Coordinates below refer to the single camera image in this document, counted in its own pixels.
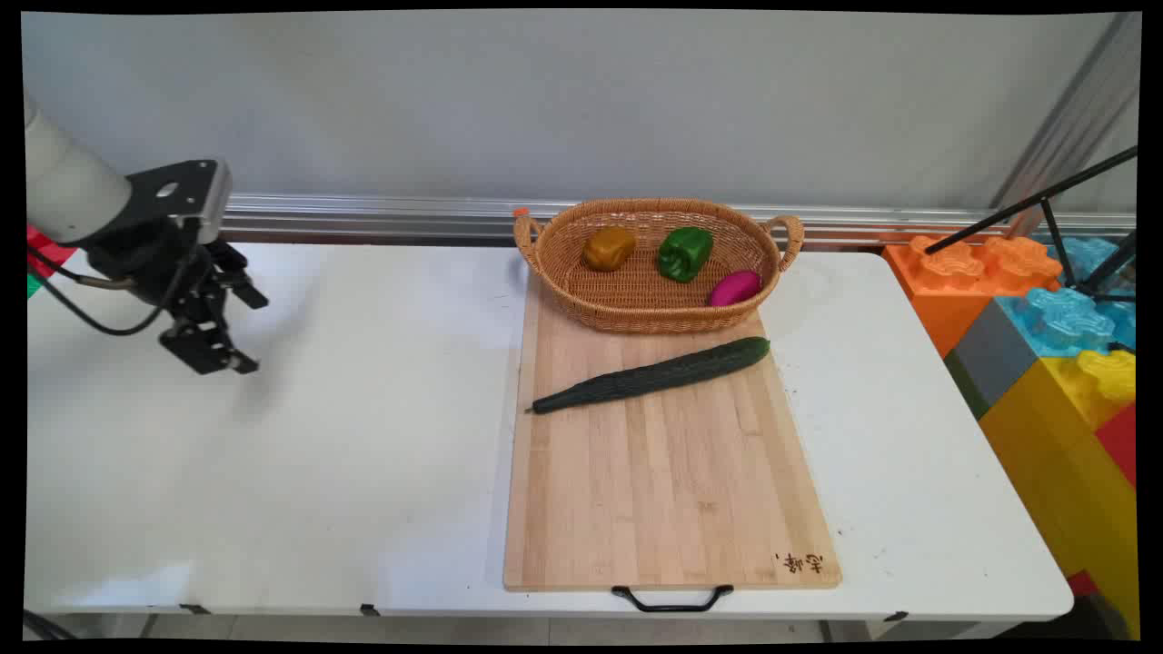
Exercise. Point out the blue giant building block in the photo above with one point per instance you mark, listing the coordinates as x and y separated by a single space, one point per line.
1063 318

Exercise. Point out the grey giant building block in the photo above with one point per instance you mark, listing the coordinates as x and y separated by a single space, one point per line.
990 359

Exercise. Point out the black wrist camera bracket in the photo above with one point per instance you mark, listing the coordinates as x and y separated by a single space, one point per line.
186 191

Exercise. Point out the black tripod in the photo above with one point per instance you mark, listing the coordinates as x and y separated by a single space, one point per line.
1063 195

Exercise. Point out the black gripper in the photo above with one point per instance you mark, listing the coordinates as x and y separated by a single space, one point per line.
150 259

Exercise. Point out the red studded building block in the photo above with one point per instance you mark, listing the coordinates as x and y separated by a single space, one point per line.
45 250

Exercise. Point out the dark green cucumber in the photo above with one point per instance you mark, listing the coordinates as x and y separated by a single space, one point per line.
654 374

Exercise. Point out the aluminium rail along wall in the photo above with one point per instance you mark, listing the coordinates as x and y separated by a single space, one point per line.
382 216

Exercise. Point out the green toy bell pepper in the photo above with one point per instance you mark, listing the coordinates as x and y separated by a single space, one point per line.
684 253

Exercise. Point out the orange giant building block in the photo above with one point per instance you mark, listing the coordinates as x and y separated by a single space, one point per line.
945 282

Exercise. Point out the green building block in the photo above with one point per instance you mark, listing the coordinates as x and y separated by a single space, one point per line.
33 285

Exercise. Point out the woven wicker basket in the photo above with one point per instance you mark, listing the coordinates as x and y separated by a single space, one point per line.
650 295

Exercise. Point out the magenta toy eggplant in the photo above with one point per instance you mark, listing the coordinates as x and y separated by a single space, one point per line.
734 288

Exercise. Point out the red giant building block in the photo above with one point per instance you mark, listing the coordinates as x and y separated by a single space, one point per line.
1119 440

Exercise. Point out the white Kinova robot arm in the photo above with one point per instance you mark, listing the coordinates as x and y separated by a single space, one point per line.
68 186

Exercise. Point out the diagonal aluminium frame post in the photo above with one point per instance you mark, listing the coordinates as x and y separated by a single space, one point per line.
1072 118

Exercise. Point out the bamboo cutting board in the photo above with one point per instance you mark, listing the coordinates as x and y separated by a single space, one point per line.
668 481

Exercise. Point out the yellow giant building block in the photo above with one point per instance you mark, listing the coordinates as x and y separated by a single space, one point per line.
1063 454

